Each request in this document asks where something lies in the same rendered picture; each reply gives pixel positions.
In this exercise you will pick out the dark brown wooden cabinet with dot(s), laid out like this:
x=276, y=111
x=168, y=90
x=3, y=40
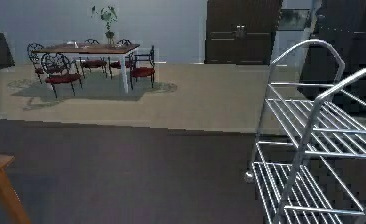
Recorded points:
x=344, y=50

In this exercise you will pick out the dark brown wooden cupboard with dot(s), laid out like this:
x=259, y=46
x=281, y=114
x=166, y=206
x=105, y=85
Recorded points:
x=239, y=31

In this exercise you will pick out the black chair red seat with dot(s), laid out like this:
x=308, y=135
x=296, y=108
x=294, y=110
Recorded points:
x=36, y=58
x=119, y=62
x=59, y=71
x=142, y=68
x=92, y=61

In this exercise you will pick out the small pale dish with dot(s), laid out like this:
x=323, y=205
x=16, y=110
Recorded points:
x=72, y=43

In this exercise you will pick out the green plant in vase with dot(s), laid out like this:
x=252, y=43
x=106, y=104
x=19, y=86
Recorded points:
x=108, y=20

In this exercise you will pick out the wooden top white-legged dining table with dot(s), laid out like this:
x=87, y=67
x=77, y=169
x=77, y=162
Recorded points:
x=91, y=49

